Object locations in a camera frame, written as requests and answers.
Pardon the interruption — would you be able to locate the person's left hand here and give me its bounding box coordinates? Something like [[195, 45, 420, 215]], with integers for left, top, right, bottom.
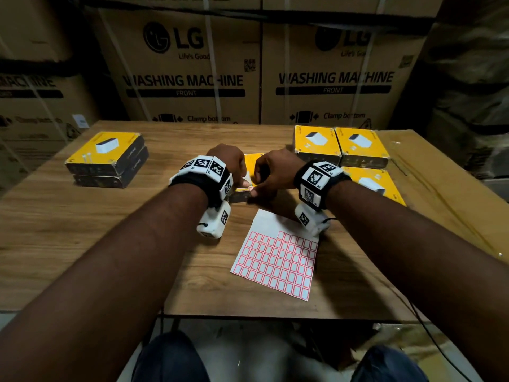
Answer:
[[206, 143, 249, 189]]

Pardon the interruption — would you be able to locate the person's right hand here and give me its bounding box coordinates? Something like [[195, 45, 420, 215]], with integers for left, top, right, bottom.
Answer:
[[249, 148, 307, 198]]

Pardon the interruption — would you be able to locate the yellow box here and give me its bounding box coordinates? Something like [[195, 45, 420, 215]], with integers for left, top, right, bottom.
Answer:
[[229, 153, 265, 204], [341, 166, 407, 207], [335, 127, 390, 170], [293, 125, 343, 166]]

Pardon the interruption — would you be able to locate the yellow box back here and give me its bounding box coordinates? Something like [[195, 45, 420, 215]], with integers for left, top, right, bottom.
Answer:
[[335, 127, 390, 170], [293, 125, 343, 166]]

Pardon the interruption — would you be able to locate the sheet of red-bordered labels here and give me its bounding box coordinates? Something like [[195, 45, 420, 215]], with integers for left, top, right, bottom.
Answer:
[[230, 209, 320, 302]]

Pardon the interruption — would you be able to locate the group of yellow boxes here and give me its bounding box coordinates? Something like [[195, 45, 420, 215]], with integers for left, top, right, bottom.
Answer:
[[65, 131, 150, 189]]

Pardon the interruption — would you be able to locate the person's right forearm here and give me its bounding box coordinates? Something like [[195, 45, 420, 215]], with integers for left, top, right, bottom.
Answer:
[[326, 179, 509, 382]]

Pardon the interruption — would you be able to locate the person's left forearm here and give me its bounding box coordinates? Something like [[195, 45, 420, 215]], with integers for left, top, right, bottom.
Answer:
[[0, 183, 209, 382]]

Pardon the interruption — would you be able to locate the person's left leg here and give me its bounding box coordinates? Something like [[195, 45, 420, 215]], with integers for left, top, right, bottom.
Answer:
[[131, 329, 212, 382]]

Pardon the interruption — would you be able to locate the person's leg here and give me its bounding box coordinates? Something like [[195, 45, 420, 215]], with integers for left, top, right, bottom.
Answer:
[[131, 329, 212, 382], [349, 345, 430, 382]]

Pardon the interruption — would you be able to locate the person's right leg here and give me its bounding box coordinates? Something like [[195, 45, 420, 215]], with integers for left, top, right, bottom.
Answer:
[[349, 345, 430, 382]]

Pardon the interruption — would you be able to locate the black wristband with marker tags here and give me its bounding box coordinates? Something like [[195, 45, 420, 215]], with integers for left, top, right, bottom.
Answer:
[[169, 154, 234, 207], [293, 160, 353, 211]]

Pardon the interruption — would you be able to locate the stack of large printed cartons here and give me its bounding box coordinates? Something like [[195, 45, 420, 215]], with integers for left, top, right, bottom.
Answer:
[[0, 0, 444, 192]]

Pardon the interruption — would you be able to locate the black stretch wrap band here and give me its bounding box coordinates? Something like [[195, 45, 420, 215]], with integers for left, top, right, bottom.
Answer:
[[77, 0, 436, 34], [0, 59, 92, 78]]

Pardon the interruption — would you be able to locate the flat brown cardboard sheet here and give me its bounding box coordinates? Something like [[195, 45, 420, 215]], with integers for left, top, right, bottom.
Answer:
[[378, 129, 509, 263]]

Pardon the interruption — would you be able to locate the plastic wrapped flat carton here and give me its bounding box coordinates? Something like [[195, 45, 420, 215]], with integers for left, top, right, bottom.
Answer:
[[373, 323, 450, 357]]

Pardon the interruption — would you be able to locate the plastic wrapped cardboard stack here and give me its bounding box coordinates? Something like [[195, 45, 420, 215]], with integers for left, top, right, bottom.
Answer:
[[389, 0, 509, 202]]

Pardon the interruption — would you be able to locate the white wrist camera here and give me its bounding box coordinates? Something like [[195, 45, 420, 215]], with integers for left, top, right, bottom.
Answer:
[[196, 199, 232, 239], [294, 202, 331, 237]]

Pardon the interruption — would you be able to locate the black metal table frame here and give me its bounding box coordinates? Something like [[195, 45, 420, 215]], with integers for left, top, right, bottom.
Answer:
[[159, 314, 180, 335]]

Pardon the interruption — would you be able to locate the black camera cable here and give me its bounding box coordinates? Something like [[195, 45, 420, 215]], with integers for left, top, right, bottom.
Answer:
[[322, 217, 474, 382]]

